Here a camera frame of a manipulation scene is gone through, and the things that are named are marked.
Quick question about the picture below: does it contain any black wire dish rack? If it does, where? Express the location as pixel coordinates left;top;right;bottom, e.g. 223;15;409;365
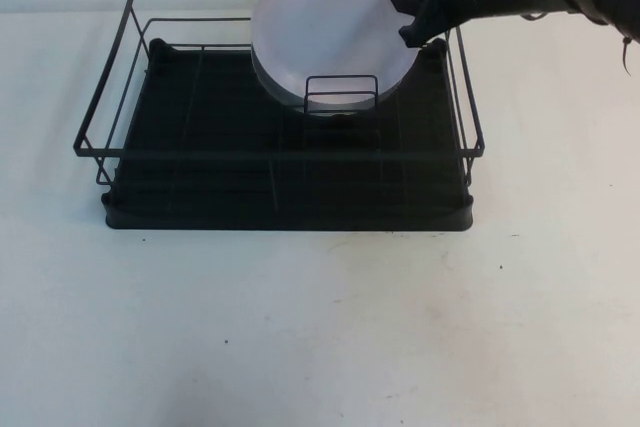
73;0;485;187

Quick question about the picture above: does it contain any pink round plate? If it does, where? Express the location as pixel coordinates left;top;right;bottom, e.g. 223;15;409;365
250;0;422;114

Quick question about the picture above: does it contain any grey-blue round plate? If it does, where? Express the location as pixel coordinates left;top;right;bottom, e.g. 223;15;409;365
252;44;401;121

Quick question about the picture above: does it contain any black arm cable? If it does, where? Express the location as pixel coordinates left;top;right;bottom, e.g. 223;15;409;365
620;35;634;79

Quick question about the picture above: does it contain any black plastic drain tray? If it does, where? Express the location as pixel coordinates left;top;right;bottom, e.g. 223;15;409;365
101;36;475;234

